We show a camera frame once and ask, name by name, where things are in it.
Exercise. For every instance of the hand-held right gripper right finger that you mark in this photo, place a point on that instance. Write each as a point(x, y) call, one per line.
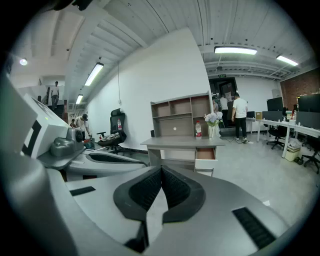
point(215, 200)

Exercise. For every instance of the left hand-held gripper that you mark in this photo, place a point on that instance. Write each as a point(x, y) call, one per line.
point(52, 130)

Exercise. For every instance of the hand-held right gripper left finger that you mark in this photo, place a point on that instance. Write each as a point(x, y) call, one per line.
point(100, 197)

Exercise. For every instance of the wooden drawer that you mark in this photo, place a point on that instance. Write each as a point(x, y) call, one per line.
point(205, 162)

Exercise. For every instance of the grey wooden shelf unit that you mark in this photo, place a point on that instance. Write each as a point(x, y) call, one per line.
point(175, 142)

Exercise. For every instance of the white office desk row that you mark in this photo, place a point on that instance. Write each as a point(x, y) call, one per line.
point(307, 130)

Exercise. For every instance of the black mesh office chair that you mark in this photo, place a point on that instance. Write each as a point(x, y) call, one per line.
point(116, 138)

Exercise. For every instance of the small plastic bottle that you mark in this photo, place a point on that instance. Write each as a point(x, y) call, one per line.
point(119, 124)

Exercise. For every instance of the small black device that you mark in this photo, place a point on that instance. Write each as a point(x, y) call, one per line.
point(152, 133)

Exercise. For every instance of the small glass vase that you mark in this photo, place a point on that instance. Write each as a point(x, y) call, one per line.
point(211, 132)

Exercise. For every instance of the long ceiling light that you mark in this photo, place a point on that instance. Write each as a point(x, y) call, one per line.
point(94, 74)
point(287, 60)
point(235, 50)
point(79, 99)

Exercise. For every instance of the red-capped water bottle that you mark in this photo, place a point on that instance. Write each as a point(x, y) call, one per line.
point(198, 131)

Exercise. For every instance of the staircase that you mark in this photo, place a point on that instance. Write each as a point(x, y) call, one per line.
point(58, 110)

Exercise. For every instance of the blue flower bunch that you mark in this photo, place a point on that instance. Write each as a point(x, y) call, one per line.
point(212, 117)

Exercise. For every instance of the pale yellow bin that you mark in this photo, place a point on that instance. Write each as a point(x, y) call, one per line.
point(292, 153)

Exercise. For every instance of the cardboard box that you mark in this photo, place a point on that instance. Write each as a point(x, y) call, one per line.
point(259, 115)

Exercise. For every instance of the black monitor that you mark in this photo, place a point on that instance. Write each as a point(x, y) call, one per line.
point(310, 103)
point(274, 104)

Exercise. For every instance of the dark door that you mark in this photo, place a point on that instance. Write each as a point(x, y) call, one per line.
point(225, 86)

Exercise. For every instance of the round ceiling light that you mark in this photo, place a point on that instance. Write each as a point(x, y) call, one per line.
point(23, 62)

